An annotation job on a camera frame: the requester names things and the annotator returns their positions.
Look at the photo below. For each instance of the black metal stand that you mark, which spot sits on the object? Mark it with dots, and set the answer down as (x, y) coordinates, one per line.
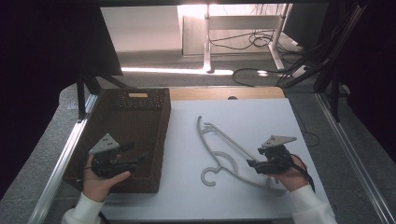
(81, 96)
(334, 93)

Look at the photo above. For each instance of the white power strip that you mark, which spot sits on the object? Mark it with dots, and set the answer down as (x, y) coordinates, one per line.
(299, 71)

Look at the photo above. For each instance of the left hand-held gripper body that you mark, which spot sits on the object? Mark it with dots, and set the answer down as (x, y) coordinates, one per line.
(105, 160)

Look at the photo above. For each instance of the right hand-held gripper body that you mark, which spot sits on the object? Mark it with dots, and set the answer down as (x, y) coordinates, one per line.
(276, 157)

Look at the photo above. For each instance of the grey plastic clothes hanger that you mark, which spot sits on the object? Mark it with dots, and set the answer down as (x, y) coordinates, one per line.
(230, 140)

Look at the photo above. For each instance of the white metal desk frame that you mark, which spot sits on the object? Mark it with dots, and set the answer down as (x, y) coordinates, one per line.
(207, 46)

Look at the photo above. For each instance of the person's left hand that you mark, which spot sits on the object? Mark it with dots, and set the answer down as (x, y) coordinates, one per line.
(99, 186)

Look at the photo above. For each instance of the person's right hand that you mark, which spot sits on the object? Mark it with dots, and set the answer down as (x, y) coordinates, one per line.
(291, 179)

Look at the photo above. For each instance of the aluminium frame rail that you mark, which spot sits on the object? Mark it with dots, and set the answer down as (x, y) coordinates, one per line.
(59, 165)
(351, 155)

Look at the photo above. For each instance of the white table sheet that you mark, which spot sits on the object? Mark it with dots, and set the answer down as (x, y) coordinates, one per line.
(249, 118)

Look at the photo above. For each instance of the brown woven basket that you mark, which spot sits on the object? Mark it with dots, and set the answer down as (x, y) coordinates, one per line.
(134, 124)

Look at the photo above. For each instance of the black curtain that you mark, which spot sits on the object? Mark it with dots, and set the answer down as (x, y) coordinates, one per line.
(46, 46)

